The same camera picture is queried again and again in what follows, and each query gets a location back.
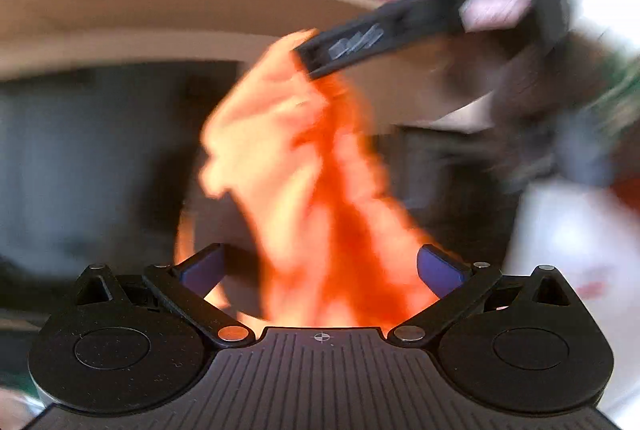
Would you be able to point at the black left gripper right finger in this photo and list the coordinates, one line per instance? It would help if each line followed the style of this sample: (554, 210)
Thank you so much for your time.
(459, 288)

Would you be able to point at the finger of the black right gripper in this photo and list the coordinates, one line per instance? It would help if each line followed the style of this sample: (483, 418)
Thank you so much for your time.
(392, 27)

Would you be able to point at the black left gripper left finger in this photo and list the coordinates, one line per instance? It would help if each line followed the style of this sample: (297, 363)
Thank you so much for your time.
(182, 288)

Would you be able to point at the orange fleece garment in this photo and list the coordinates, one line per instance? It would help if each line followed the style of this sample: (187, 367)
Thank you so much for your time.
(320, 241)

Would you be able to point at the gray gloved hand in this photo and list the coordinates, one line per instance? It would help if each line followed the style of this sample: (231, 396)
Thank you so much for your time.
(571, 111)

